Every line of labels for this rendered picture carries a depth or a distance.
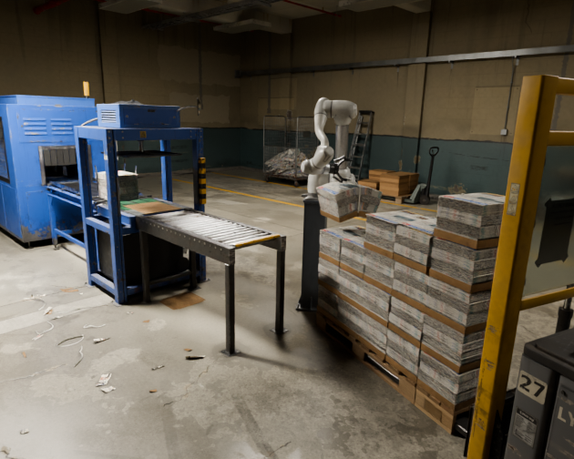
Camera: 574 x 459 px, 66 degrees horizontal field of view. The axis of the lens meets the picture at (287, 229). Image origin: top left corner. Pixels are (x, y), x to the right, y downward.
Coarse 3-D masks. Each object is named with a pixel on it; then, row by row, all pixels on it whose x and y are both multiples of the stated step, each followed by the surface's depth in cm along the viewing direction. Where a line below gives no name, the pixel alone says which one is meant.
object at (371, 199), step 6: (366, 192) 328; (372, 192) 330; (378, 192) 333; (366, 198) 329; (372, 198) 332; (378, 198) 334; (366, 204) 331; (372, 204) 334; (378, 204) 335; (366, 210) 333; (372, 210) 336
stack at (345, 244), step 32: (352, 256) 314; (384, 256) 283; (320, 288) 358; (352, 288) 316; (416, 288) 259; (320, 320) 361; (352, 320) 321; (384, 320) 287; (416, 320) 261; (352, 352) 324; (384, 352) 290; (416, 352) 263; (416, 384) 268
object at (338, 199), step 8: (328, 184) 342; (336, 184) 339; (320, 192) 337; (328, 192) 325; (336, 192) 320; (344, 192) 320; (352, 192) 322; (320, 200) 343; (328, 200) 331; (336, 200) 318; (344, 200) 322; (352, 200) 324; (320, 208) 348; (328, 208) 335; (336, 208) 323; (344, 208) 324; (352, 208) 327; (336, 216) 327
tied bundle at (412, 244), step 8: (400, 232) 266; (408, 232) 260; (416, 232) 254; (400, 240) 268; (408, 240) 261; (416, 240) 255; (424, 240) 249; (432, 240) 246; (400, 248) 267; (408, 248) 260; (416, 248) 255; (424, 248) 250; (408, 256) 261; (416, 256) 255; (424, 256) 249; (424, 264) 251
